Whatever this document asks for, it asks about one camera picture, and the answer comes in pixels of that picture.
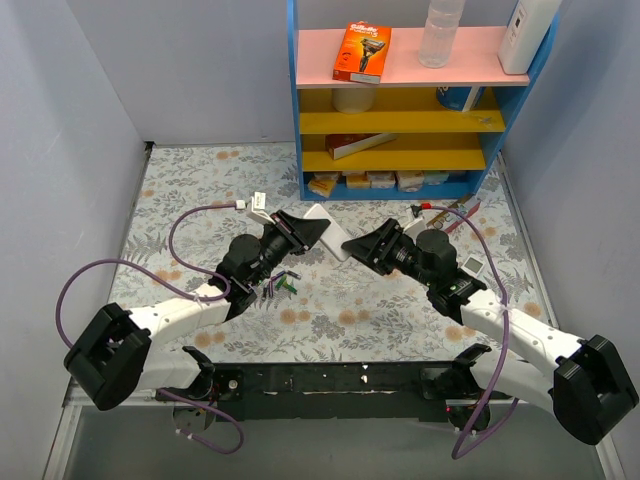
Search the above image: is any white remote with display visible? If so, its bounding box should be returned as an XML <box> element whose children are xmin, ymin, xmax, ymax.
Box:
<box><xmin>303</xmin><ymin>203</ymin><xmax>351</xmax><ymax>262</ymax></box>

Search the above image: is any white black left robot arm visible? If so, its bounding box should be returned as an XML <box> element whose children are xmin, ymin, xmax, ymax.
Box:
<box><xmin>63</xmin><ymin>210</ymin><xmax>333</xmax><ymax>411</ymax></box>

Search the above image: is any small white remote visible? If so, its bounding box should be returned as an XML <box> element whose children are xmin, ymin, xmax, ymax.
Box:
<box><xmin>461</xmin><ymin>255</ymin><xmax>485</xmax><ymax>278</ymax></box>

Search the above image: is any yellow sponge pack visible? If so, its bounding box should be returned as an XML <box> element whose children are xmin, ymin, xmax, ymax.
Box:
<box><xmin>307</xmin><ymin>178</ymin><xmax>338</xmax><ymax>198</ymax></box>

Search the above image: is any red white toothpaste box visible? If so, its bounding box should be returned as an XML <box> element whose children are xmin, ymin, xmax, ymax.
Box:
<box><xmin>427</xmin><ymin>194</ymin><xmax>481</xmax><ymax>234</ymax></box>

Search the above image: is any floral table mat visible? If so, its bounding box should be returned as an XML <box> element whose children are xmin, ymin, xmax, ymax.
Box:
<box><xmin>110</xmin><ymin>143</ymin><xmax>550</xmax><ymax>363</ymax></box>

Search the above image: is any orange white sponge pack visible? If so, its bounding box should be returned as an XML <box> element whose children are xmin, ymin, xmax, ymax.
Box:
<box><xmin>344</xmin><ymin>172</ymin><xmax>371</xmax><ymax>189</ymax></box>

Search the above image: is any red white carton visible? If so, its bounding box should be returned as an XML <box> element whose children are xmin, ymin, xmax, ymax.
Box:
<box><xmin>324</xmin><ymin>133</ymin><xmax>398</xmax><ymax>160</ymax></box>

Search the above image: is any blue shelf unit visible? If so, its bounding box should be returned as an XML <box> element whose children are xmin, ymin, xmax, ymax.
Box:
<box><xmin>287</xmin><ymin>1</ymin><xmax>559</xmax><ymax>201</ymax></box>

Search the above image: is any white cup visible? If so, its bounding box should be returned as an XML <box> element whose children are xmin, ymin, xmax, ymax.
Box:
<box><xmin>331</xmin><ymin>88</ymin><xmax>377</xmax><ymax>114</ymax></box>

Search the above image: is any blue white can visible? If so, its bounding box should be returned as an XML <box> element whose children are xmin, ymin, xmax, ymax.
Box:
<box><xmin>436</xmin><ymin>86</ymin><xmax>485</xmax><ymax>112</ymax></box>

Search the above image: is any orange razor box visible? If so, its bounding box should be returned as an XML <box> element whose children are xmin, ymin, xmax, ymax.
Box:
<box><xmin>332</xmin><ymin>22</ymin><xmax>392</xmax><ymax>85</ymax></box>

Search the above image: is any clear plastic bottle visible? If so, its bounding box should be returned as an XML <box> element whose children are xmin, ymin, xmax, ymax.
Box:
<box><xmin>418</xmin><ymin>0</ymin><xmax>466</xmax><ymax>68</ymax></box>

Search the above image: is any white rectangular device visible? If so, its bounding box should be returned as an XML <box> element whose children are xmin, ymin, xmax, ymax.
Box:
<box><xmin>498</xmin><ymin>0</ymin><xmax>562</xmax><ymax>75</ymax></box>

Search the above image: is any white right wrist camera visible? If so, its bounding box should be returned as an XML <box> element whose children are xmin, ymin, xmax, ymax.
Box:
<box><xmin>403</xmin><ymin>202</ymin><xmax>432</xmax><ymax>237</ymax></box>

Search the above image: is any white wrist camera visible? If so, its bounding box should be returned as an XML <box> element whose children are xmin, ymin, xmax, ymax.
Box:
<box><xmin>403</xmin><ymin>202</ymin><xmax>432</xmax><ymax>237</ymax></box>
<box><xmin>235</xmin><ymin>191</ymin><xmax>274</xmax><ymax>225</ymax></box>

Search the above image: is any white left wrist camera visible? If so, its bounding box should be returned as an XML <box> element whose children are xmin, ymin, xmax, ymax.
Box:
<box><xmin>235</xmin><ymin>191</ymin><xmax>274</xmax><ymax>225</ymax></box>

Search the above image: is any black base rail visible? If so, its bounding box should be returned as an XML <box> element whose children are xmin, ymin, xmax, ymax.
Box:
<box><xmin>169</xmin><ymin>359</ymin><xmax>511</xmax><ymax>426</ymax></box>

